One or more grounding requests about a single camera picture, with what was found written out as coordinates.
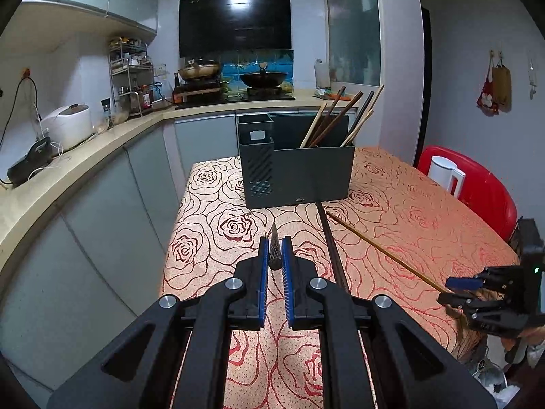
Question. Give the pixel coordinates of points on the bundle of chopsticks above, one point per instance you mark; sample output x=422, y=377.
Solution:
x=334, y=121

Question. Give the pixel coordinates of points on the glass bowl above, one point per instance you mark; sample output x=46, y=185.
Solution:
x=122, y=114

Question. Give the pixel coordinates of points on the metal spice rack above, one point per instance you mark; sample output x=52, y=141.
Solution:
x=130, y=72

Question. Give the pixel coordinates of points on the white electric kettle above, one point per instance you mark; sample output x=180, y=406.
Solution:
x=440, y=172

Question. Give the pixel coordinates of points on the red plastic chair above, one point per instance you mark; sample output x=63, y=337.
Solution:
x=489, y=196

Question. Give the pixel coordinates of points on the tan hanging bag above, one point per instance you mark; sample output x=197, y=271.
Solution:
x=502, y=87

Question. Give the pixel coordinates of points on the dark sauce bottle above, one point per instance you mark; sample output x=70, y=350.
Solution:
x=176, y=89

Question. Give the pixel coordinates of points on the white rice cooker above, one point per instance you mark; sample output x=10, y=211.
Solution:
x=70, y=125

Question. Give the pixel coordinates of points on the black range hood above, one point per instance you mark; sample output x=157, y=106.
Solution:
x=234, y=25

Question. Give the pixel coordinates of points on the black countertop appliance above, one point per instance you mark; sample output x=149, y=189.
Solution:
x=30, y=162

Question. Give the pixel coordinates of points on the dark grey utensil holder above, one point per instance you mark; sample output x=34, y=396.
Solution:
x=298, y=174

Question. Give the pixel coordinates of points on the dark brown chopstick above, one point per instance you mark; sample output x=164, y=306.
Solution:
x=275, y=251

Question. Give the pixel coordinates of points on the pepper grinder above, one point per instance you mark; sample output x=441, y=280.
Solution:
x=107, y=113

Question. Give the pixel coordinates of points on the red hanging cloth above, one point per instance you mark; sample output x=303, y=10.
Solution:
x=487, y=98

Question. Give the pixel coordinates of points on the frosted glass window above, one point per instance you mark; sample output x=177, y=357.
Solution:
x=353, y=30

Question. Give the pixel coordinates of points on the light wooden chopstick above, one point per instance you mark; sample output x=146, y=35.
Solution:
x=383, y=249

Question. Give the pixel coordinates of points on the beige kitchen countertop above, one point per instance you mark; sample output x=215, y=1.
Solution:
x=85, y=153

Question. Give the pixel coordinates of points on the black chopstick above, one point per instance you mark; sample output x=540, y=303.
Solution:
x=334, y=251

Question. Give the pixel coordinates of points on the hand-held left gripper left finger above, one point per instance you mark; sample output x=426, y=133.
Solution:
x=263, y=277

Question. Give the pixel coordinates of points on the black wok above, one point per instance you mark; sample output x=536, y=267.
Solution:
x=263, y=79

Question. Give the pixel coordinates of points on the black gas stove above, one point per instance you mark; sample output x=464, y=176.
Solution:
x=234, y=99

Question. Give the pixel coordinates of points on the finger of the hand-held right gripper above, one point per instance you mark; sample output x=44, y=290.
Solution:
x=464, y=283
x=455, y=300

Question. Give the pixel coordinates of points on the frying pan with lid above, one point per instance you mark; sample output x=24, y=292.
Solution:
x=200, y=70

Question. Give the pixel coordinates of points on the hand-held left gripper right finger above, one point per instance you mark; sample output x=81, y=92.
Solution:
x=288, y=281

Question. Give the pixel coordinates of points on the grey lower cabinets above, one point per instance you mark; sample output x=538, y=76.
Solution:
x=98, y=213

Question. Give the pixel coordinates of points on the orange kitchen item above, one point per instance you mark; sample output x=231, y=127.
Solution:
x=328, y=92

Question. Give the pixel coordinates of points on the paper towel roll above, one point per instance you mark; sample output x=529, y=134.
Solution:
x=322, y=74

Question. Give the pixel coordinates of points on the rose patterned tablecloth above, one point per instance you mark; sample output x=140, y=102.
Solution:
x=221, y=238

